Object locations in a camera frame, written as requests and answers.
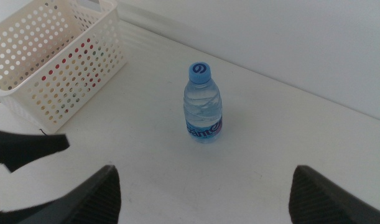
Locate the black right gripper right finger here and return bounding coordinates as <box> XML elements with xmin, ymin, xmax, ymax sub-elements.
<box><xmin>287</xmin><ymin>164</ymin><xmax>380</xmax><ymax>224</ymax></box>

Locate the clear water bottle blue cap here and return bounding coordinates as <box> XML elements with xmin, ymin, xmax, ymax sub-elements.
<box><xmin>183</xmin><ymin>61</ymin><xmax>223</xmax><ymax>144</ymax></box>

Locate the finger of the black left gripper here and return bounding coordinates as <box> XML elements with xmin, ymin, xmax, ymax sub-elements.
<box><xmin>0</xmin><ymin>198</ymin><xmax>58</xmax><ymax>224</ymax></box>
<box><xmin>0</xmin><ymin>129</ymin><xmax>70</xmax><ymax>174</ymax></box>

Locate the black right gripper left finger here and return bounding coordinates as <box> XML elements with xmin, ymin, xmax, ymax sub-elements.
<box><xmin>17</xmin><ymin>164</ymin><xmax>121</xmax><ymax>224</ymax></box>

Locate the white perforated plastic basket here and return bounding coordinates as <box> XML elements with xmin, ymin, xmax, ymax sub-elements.
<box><xmin>0</xmin><ymin>0</ymin><xmax>128</xmax><ymax>134</ymax></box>

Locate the red soda can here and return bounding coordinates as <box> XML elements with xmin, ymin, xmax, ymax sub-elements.
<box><xmin>40</xmin><ymin>37</ymin><xmax>102</xmax><ymax>90</ymax></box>

